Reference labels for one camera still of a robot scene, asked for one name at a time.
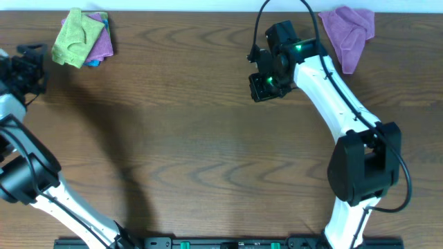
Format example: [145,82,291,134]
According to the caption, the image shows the light green microfiber cloth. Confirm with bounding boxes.
[51,8,105,68]

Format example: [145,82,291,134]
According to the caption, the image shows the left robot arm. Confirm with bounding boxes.
[1,44,143,249]

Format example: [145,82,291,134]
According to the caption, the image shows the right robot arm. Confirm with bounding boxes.
[247,35,404,248]

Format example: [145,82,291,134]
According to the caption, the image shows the folded blue cloth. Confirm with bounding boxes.
[84,28,114,66]

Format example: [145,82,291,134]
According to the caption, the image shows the folded pink cloth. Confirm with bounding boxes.
[52,8,114,68]

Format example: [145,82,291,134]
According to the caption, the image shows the folded green cloth in stack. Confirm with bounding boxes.
[84,11,111,35]

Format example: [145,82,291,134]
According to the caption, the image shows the crumpled purple cloth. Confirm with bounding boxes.
[318,6,375,75]

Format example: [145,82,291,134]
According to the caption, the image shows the black mounting rail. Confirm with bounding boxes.
[53,236,404,249]

